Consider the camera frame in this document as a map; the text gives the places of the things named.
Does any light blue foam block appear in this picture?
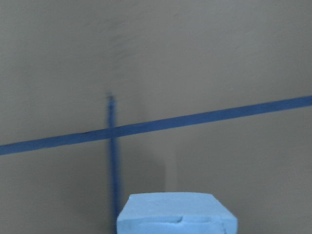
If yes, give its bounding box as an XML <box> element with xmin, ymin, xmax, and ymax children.
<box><xmin>117</xmin><ymin>192</ymin><xmax>238</xmax><ymax>234</ymax></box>

